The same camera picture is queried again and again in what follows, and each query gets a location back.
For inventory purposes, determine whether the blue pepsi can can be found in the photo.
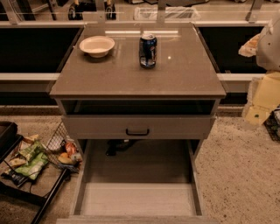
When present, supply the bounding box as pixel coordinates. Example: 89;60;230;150
139;32;158;68

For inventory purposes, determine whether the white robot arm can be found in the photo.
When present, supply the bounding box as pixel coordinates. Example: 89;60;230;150
238;11;280;126

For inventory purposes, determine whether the grey drawer cabinet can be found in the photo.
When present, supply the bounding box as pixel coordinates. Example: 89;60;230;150
51;24;225;154

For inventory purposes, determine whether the grey top drawer front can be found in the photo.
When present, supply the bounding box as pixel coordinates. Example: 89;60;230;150
62;115;215;139

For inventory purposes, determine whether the open grey middle drawer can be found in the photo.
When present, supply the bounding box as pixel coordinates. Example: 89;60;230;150
56;140;220;224

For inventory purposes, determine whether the orange snack packet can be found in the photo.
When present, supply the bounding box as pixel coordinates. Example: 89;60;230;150
65;142;77;157

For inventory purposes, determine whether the white paper bowl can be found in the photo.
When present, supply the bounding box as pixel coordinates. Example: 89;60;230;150
80;36;115;58

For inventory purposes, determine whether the clear plastic bin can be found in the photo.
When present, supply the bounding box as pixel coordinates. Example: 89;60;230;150
133;7;201;21

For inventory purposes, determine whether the green chip bag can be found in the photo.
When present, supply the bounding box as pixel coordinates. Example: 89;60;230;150
15;141;48;180

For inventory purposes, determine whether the dark blue snack bag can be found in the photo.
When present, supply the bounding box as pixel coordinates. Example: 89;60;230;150
1;170;28;187

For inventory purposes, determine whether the black wire basket left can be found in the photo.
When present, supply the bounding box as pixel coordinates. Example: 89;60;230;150
46;122;82;173

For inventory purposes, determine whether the black wire basket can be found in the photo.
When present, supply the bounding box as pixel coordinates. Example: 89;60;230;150
46;122;82;173
264;107;280;142

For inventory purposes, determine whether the black metal cart frame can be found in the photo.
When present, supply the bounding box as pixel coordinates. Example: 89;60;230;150
0;121;71;224

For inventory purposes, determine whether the black wire basket right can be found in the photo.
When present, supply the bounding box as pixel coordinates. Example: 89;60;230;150
264;107;280;142

